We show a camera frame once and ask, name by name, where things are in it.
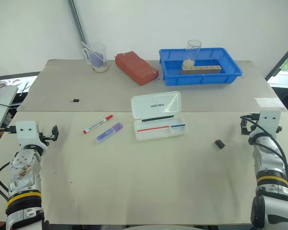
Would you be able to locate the red brick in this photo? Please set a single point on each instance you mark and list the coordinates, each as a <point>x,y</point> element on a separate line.
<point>136,68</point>

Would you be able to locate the wooden block with holes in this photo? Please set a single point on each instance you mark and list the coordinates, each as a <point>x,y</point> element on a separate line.
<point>201,70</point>

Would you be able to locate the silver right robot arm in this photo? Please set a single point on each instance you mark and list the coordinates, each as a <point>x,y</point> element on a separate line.
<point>271,172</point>

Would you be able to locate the black pen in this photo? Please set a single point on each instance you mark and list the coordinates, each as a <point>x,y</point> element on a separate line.
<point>158,118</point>

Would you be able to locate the red capped white marker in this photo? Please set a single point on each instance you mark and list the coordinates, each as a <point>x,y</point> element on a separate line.
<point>97,124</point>

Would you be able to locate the white open pencil case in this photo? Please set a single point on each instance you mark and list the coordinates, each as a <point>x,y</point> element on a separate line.
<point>158,115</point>

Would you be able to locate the beige paper table cover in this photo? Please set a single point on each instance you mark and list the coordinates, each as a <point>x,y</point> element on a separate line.
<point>110,95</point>
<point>134,179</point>

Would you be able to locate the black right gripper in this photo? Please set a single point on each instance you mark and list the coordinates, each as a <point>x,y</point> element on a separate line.
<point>249,128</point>

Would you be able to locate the clear measuring cup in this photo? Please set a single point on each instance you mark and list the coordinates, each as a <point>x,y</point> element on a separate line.
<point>97,60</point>

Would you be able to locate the red pen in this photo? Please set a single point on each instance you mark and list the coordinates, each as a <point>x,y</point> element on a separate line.
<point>153,128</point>

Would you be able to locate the metal stirring spoon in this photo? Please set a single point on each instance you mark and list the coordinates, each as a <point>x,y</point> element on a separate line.
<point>91,51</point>

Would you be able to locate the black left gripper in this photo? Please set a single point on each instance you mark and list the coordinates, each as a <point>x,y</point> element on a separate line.
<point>46,138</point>

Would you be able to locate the metal rail pole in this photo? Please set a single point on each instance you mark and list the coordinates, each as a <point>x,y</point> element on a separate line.
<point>78,21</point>

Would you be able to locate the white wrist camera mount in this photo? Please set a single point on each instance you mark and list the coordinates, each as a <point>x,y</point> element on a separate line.
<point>267,122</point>
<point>26,134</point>

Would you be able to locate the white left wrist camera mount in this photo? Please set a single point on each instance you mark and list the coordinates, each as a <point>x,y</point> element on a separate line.
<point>26,134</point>

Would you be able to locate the clear drinking glass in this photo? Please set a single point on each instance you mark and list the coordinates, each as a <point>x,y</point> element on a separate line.
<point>193,52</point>

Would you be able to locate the blue plastic bin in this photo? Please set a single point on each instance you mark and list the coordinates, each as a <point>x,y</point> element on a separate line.
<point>201,76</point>

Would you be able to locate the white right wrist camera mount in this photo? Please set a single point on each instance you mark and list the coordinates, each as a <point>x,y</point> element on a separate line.
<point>267,122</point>

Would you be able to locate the blue pen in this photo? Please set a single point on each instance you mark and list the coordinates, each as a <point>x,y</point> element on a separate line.
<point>178,125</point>

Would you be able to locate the small black clip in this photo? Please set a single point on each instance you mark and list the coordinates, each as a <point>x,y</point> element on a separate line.
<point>75,100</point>

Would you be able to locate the small black eraser block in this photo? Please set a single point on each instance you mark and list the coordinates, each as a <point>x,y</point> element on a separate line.
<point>219,143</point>

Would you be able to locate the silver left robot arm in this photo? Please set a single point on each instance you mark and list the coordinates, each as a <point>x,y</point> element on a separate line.
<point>24,172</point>

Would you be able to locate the purple highlighter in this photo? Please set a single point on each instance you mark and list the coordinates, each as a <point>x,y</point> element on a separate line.
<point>109,133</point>

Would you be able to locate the black window frame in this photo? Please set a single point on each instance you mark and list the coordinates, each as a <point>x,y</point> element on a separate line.
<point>280,60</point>

